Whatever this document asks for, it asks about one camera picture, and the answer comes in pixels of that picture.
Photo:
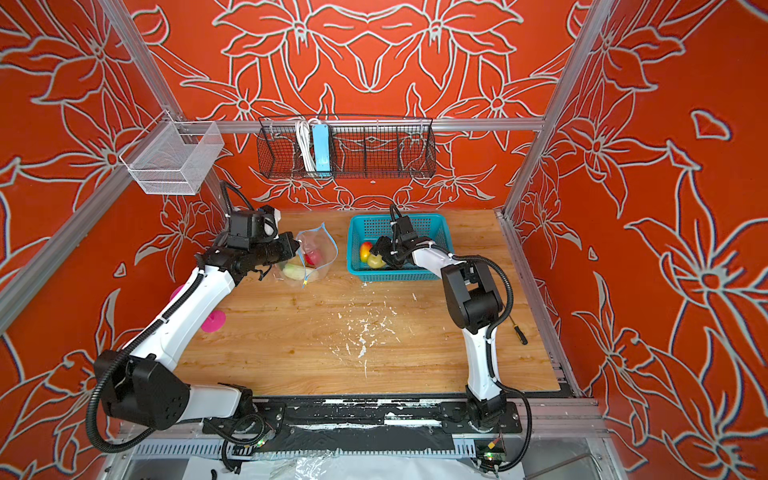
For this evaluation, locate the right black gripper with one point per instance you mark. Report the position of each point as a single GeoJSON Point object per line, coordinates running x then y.
{"type": "Point", "coordinates": [380, 246]}

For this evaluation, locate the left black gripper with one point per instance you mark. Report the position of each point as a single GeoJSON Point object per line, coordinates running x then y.
{"type": "Point", "coordinates": [289, 248]}

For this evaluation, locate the yellow potato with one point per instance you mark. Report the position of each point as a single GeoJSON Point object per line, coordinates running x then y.
{"type": "Point", "coordinates": [375, 261]}

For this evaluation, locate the red yellow mango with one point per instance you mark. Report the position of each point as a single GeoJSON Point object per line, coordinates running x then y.
{"type": "Point", "coordinates": [365, 251]}

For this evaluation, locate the red apple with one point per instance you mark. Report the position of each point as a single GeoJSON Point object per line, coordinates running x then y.
{"type": "Point", "coordinates": [313, 258]}

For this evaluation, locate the clear zip top bag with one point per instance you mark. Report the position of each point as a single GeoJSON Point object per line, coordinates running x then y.
{"type": "Point", "coordinates": [316, 239]}

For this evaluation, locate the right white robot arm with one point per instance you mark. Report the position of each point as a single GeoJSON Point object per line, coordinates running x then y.
{"type": "Point", "coordinates": [479, 298]}

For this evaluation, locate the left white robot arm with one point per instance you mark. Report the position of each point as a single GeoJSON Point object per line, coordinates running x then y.
{"type": "Point", "coordinates": [137, 392]}

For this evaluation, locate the teal plastic basket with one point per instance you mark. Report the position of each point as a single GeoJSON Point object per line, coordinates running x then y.
{"type": "Point", "coordinates": [370, 227]}

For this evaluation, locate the pink plastic cup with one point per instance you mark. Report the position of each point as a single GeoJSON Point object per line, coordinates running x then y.
{"type": "Point", "coordinates": [210, 318]}

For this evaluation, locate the light blue box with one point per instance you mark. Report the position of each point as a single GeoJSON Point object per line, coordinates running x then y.
{"type": "Point", "coordinates": [321, 142]}

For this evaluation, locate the black screwdriver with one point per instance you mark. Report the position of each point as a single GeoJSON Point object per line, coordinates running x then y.
{"type": "Point", "coordinates": [520, 334]}

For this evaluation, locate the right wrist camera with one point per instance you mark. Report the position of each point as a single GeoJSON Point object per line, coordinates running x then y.
{"type": "Point", "coordinates": [403, 230]}

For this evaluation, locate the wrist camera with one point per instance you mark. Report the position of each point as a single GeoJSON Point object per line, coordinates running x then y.
{"type": "Point", "coordinates": [247, 228]}
{"type": "Point", "coordinates": [403, 230]}

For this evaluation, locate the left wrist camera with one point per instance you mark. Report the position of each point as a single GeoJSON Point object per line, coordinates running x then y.
{"type": "Point", "coordinates": [247, 228]}

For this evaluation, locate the black wire wall basket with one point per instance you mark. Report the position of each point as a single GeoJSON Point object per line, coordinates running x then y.
{"type": "Point", "coordinates": [361, 147]}

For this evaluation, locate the clear plastic wall bin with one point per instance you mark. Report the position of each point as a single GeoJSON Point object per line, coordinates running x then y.
{"type": "Point", "coordinates": [167, 161]}

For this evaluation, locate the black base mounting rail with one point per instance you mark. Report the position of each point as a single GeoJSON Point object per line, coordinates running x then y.
{"type": "Point", "coordinates": [448, 414]}

